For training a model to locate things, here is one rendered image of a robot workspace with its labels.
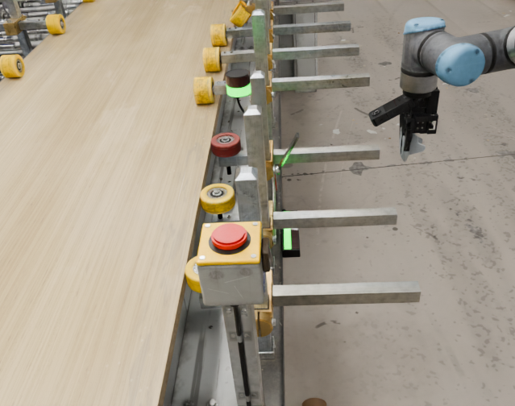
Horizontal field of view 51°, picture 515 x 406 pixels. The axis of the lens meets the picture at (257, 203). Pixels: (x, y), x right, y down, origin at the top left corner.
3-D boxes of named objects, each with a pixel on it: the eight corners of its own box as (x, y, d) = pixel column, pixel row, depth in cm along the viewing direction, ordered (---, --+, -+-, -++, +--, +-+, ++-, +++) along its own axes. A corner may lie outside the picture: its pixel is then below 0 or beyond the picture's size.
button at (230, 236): (248, 232, 62) (247, 221, 61) (247, 255, 59) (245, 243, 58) (214, 234, 62) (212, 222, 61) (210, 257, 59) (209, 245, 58)
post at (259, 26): (273, 159, 174) (264, 7, 146) (273, 164, 171) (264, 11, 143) (263, 159, 174) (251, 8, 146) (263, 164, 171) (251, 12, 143)
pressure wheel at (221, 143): (244, 165, 153) (240, 130, 147) (242, 180, 147) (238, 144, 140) (216, 166, 154) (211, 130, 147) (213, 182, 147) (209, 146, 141)
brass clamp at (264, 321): (276, 287, 113) (275, 269, 110) (276, 337, 102) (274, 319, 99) (247, 287, 114) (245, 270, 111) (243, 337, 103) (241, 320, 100)
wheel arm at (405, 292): (415, 293, 109) (417, 278, 106) (419, 306, 106) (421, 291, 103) (203, 300, 111) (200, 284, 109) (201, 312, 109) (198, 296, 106)
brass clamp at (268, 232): (276, 216, 134) (275, 199, 131) (276, 251, 123) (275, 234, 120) (251, 217, 134) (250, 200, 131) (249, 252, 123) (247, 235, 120)
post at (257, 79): (275, 224, 158) (264, 68, 130) (274, 231, 155) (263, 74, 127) (263, 224, 158) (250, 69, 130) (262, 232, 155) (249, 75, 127)
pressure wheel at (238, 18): (240, 25, 230) (251, 9, 226) (239, 31, 223) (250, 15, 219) (228, 16, 228) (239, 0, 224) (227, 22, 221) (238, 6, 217)
